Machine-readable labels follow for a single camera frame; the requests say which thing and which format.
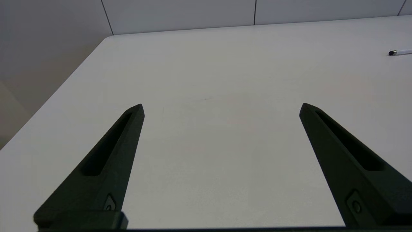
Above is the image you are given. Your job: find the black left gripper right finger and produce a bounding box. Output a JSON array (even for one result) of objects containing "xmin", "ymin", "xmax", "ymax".
[{"xmin": 299, "ymin": 103, "xmax": 412, "ymax": 227}]

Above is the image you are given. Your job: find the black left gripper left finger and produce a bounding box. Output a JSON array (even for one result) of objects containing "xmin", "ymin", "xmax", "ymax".
[{"xmin": 33, "ymin": 103, "xmax": 145, "ymax": 230}]

